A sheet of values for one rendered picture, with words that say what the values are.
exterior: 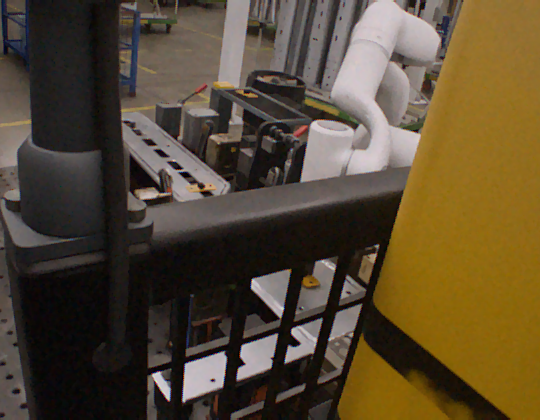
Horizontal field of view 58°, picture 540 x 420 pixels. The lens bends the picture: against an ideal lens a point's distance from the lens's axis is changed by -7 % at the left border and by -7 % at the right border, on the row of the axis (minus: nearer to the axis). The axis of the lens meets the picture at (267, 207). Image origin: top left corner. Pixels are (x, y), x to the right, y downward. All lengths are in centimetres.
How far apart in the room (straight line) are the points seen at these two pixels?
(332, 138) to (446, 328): 80
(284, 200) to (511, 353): 9
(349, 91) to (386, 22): 19
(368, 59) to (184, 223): 95
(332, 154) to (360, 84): 17
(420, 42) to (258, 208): 112
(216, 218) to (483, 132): 9
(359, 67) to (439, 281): 91
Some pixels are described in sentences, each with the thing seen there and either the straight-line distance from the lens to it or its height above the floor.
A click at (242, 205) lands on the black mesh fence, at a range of 18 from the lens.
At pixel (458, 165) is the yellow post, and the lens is 17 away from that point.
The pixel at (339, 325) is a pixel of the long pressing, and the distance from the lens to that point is 104.
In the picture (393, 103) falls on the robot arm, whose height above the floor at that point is 132.
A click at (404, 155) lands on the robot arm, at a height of 115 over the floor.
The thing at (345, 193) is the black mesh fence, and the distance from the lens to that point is 20.
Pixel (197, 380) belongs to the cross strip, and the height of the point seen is 100.
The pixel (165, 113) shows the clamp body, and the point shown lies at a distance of 198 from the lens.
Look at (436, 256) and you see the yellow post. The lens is 18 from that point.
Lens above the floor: 163
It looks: 26 degrees down
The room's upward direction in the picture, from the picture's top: 9 degrees clockwise
